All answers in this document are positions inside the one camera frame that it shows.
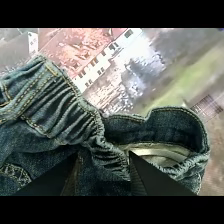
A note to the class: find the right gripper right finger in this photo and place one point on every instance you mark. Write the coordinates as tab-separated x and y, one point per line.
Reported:
153	181

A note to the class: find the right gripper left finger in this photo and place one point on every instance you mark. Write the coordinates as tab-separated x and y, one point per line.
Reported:
50	183

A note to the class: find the blue jeans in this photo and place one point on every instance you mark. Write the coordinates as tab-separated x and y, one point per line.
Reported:
50	126

